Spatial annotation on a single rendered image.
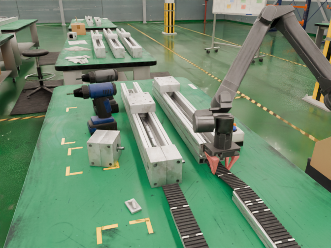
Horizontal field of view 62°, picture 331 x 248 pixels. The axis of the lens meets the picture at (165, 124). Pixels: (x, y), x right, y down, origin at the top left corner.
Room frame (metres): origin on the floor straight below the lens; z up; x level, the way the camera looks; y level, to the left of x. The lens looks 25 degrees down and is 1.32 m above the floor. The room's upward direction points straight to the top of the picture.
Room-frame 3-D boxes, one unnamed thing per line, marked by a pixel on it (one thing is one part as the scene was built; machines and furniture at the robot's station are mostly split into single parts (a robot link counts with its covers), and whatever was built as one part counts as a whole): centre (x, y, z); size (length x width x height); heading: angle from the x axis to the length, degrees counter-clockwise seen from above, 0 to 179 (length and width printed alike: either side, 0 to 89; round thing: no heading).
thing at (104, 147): (0.87, 0.21, 0.83); 0.11 x 0.10 x 0.10; 83
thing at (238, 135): (0.99, -0.25, 0.81); 0.10 x 0.08 x 0.06; 104
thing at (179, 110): (1.23, -0.07, 0.82); 0.80 x 0.10 x 0.09; 14
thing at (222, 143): (0.79, -0.19, 0.90); 0.10 x 0.07 x 0.07; 108
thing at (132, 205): (0.61, 0.09, 0.78); 0.05 x 0.03 x 0.01; 32
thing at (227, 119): (0.79, -0.18, 0.96); 0.07 x 0.06 x 0.07; 96
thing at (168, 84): (1.47, -0.01, 0.87); 0.16 x 0.11 x 0.07; 14
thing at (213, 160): (0.78, -0.17, 0.83); 0.07 x 0.07 x 0.09; 18
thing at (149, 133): (1.18, 0.12, 0.82); 0.80 x 0.10 x 0.09; 14
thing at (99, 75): (1.31, 0.33, 0.89); 0.20 x 0.08 x 0.22; 113
